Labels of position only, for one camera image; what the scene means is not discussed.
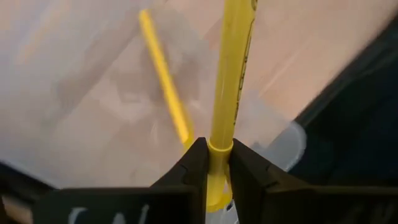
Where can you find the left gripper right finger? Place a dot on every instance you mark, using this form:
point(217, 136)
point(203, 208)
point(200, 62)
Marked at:
point(280, 202)

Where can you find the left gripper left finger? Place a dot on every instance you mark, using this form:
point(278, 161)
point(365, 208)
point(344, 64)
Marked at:
point(174, 202)

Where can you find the yellow thin marker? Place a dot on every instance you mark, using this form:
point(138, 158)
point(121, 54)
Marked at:
point(164, 77)
point(231, 77)

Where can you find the clear plastic bin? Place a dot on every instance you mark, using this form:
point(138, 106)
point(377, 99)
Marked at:
point(280, 146)

